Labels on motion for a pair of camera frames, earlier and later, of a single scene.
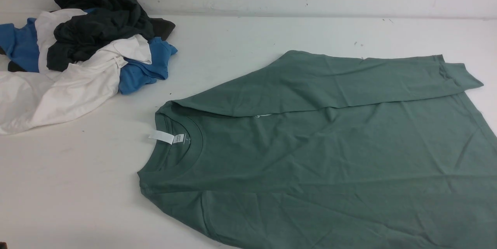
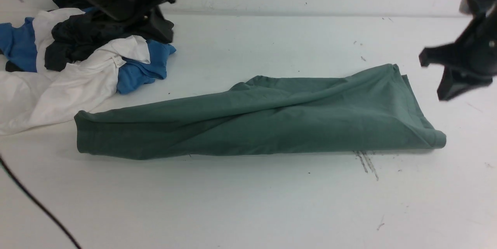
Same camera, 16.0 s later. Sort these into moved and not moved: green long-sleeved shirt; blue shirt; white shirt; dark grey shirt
Moved: green long-sleeved shirt
Not moved: blue shirt; white shirt; dark grey shirt
